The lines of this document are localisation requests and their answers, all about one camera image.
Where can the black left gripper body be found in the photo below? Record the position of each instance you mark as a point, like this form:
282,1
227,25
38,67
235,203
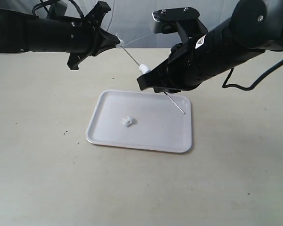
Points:
91,24

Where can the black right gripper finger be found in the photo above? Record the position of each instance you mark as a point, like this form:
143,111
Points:
170,90
150,80

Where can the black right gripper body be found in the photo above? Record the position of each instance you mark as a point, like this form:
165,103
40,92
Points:
201,58

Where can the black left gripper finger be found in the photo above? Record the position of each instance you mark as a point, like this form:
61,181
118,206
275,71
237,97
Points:
107,39
100,50

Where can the white foam piece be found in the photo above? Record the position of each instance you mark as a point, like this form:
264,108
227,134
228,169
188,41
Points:
127,121
144,69
121,42

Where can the thin metal skewer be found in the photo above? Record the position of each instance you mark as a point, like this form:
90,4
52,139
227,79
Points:
181,110

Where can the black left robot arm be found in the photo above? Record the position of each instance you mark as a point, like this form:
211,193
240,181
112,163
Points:
81,36

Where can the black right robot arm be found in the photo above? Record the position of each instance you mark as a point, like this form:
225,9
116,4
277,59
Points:
254,27

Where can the grey wrinkled backdrop curtain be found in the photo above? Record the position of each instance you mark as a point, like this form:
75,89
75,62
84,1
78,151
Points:
129,23

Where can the white rectangular plastic tray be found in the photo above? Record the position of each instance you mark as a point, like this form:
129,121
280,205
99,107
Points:
158,124

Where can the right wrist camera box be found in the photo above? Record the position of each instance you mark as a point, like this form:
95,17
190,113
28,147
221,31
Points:
163,17

